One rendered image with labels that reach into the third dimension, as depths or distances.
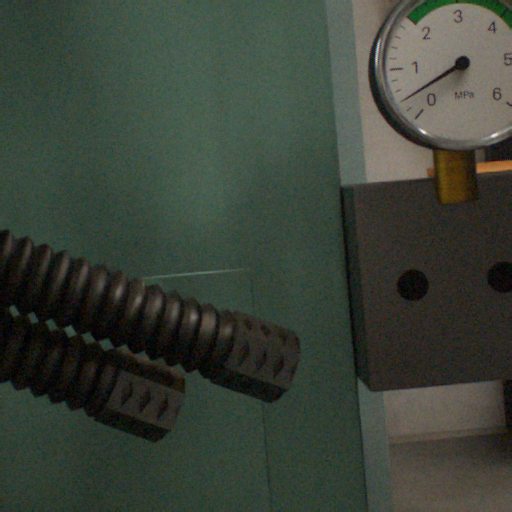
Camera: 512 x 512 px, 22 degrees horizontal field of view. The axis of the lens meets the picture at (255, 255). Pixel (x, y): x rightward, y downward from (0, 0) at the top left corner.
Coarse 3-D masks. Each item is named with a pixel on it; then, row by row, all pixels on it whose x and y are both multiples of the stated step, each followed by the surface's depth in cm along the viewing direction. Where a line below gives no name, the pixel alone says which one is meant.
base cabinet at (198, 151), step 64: (0, 0) 52; (64, 0) 52; (128, 0) 52; (192, 0) 52; (256, 0) 52; (320, 0) 52; (0, 64) 52; (64, 64) 52; (128, 64) 52; (192, 64) 52; (256, 64) 52; (320, 64) 52; (0, 128) 52; (64, 128) 52; (128, 128) 52; (192, 128) 52; (256, 128) 52; (320, 128) 52; (0, 192) 52; (64, 192) 52; (128, 192) 52; (192, 192) 52; (256, 192) 52; (320, 192) 52; (128, 256) 52; (192, 256) 52; (256, 256) 52; (320, 256) 53; (320, 320) 53; (0, 384) 52; (192, 384) 52; (320, 384) 53; (0, 448) 52; (64, 448) 52; (128, 448) 52; (192, 448) 53; (256, 448) 53; (320, 448) 53
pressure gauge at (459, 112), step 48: (432, 0) 46; (480, 0) 46; (384, 48) 46; (432, 48) 46; (480, 48) 46; (384, 96) 46; (432, 96) 46; (480, 96) 46; (432, 144) 46; (480, 144) 46
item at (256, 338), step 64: (0, 256) 40; (64, 256) 41; (0, 320) 42; (64, 320) 41; (128, 320) 41; (192, 320) 42; (256, 320) 44; (64, 384) 42; (128, 384) 43; (256, 384) 43
